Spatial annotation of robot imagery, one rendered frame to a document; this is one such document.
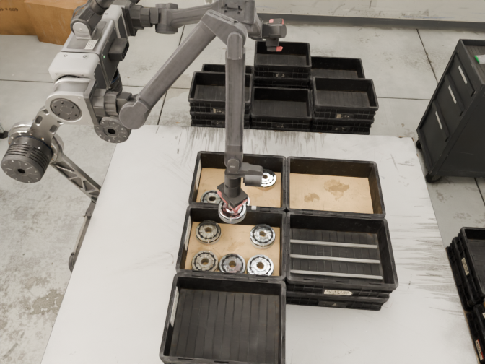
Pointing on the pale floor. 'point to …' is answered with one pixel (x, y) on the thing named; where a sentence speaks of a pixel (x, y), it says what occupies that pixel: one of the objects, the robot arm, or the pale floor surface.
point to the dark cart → (456, 117)
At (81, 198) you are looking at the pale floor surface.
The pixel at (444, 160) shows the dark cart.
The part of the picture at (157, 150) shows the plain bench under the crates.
